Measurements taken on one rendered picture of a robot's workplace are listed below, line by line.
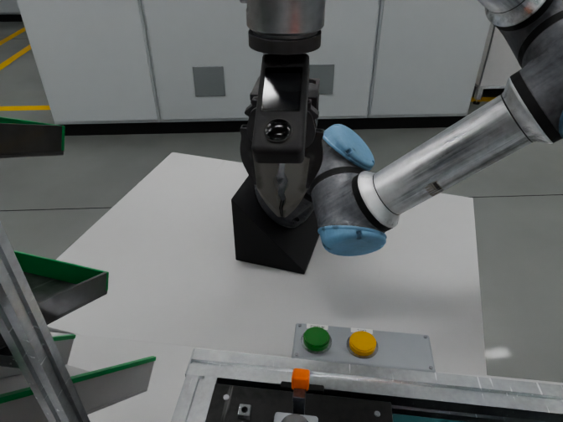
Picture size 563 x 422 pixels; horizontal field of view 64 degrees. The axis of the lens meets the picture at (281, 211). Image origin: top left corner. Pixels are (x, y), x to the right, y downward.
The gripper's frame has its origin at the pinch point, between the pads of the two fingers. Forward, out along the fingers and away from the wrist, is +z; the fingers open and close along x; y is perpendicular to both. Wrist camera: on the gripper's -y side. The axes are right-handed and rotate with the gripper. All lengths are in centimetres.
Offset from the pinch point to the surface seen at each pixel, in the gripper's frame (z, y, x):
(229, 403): 24.3, -10.7, 5.6
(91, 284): -0.1, -14.6, 16.6
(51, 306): -2.0, -19.3, 17.5
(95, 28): 43, 256, 158
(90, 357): 35.5, 1.4, 33.6
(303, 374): 14.1, -12.2, -4.1
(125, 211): 36, 45, 46
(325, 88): 86, 282, 1
